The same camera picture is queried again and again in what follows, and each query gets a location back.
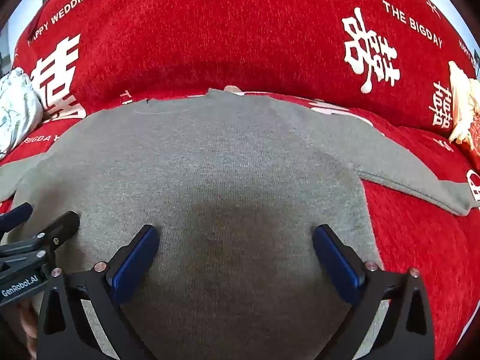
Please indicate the white patterned cloth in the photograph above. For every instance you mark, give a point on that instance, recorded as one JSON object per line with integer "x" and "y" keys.
{"x": 15, "y": 108}

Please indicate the person's left hand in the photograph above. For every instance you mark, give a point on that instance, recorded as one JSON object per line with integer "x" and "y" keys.
{"x": 29, "y": 326}

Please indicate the red printed sofa cover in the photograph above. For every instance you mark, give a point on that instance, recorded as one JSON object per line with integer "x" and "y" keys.
{"x": 240, "y": 33}

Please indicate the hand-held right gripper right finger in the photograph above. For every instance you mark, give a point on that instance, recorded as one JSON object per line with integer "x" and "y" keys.
{"x": 337, "y": 266}

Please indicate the grey knit sweater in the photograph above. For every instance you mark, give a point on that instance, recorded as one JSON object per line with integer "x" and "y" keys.
{"x": 225, "y": 165}

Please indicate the cream and red cushion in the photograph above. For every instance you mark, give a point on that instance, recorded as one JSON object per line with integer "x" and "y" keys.
{"x": 463, "y": 101}

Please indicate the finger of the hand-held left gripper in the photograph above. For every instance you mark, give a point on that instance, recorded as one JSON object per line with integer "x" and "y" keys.
{"x": 15, "y": 215}
{"x": 60, "y": 230}

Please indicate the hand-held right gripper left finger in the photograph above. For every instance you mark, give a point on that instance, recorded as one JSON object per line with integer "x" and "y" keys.
{"x": 135, "y": 266}

